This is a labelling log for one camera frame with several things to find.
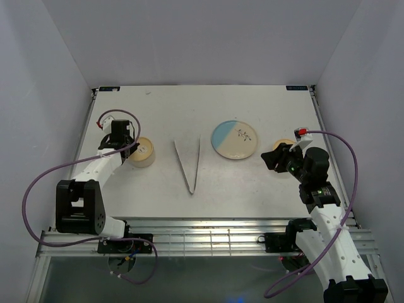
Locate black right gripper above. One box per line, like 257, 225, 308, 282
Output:
260, 142, 309, 183

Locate wooden round lid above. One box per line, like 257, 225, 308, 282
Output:
273, 139, 295, 151
129, 137, 154, 162

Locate steel lunch bowl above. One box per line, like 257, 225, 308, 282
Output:
128, 151, 156, 168

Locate stainless steel slotted tongs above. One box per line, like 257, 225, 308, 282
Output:
173, 136, 201, 196

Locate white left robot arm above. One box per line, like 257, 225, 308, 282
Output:
56, 120, 137, 253

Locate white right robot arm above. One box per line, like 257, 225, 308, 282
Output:
261, 143, 388, 302

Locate blue and white plate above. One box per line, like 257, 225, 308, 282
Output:
211, 120, 259, 160

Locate left blue corner label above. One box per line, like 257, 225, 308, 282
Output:
98, 86, 121, 92

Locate blue corner label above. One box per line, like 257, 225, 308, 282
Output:
98, 86, 121, 92
285, 85, 309, 91

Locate right blue corner label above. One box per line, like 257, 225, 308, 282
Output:
285, 85, 309, 91

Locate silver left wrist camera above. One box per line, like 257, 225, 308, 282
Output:
96, 115, 114, 134

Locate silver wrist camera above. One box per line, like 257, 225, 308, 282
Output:
96, 115, 114, 134
289, 128, 313, 152

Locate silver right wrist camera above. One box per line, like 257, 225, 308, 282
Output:
289, 128, 313, 152

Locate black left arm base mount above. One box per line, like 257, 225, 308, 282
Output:
97, 232, 153, 255

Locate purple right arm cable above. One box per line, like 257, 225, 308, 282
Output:
263, 128, 359, 299

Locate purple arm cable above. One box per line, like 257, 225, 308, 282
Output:
21, 109, 158, 285
263, 128, 359, 299

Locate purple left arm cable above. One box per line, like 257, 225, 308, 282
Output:
21, 109, 158, 285

